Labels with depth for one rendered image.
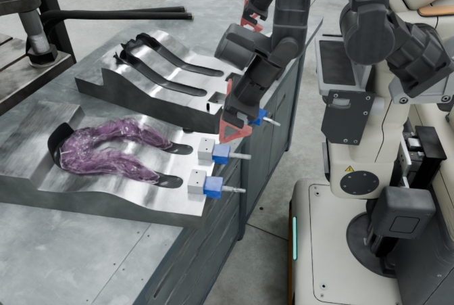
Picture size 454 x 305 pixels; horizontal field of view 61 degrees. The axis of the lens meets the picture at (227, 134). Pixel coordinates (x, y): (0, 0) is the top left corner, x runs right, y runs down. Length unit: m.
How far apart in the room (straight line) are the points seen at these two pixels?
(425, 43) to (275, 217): 1.33
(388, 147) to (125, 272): 0.69
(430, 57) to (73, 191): 0.75
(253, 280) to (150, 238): 0.90
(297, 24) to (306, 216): 1.04
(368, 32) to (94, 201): 0.66
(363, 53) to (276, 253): 1.26
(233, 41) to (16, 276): 0.65
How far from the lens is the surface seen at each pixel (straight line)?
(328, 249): 1.52
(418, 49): 0.72
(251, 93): 0.74
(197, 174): 0.89
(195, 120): 1.08
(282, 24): 0.66
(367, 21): 0.65
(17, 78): 1.53
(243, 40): 0.69
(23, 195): 1.01
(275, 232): 1.85
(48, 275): 0.92
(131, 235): 0.91
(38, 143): 1.02
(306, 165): 2.14
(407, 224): 1.15
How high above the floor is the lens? 1.55
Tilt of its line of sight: 43 degrees down
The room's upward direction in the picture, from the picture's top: straight up
